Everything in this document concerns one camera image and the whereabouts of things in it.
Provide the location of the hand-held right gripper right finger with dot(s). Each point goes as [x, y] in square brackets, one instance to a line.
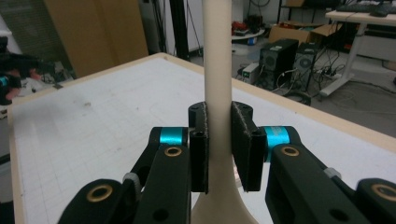
[247, 149]

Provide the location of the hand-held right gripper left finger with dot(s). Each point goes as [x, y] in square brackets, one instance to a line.
[199, 146]

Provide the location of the beige slotted spoon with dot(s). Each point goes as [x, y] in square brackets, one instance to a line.
[218, 62]

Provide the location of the small white device box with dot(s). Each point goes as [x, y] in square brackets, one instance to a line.
[250, 73]

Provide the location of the brown cardboard sheet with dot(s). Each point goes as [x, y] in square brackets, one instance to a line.
[99, 34]

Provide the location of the black computer tower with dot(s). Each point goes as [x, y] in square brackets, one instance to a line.
[278, 62]

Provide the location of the grey computer tower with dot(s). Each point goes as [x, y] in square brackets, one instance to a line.
[306, 63]

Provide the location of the round white platform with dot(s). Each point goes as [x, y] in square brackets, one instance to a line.
[247, 34]

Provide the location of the open cardboard box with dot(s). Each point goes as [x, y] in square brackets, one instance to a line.
[299, 32]

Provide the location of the white desk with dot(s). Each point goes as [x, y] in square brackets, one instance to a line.
[355, 40]

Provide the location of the black keyboard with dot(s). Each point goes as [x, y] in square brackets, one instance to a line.
[358, 7]

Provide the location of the black computer mouse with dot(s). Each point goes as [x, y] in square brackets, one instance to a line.
[380, 11]

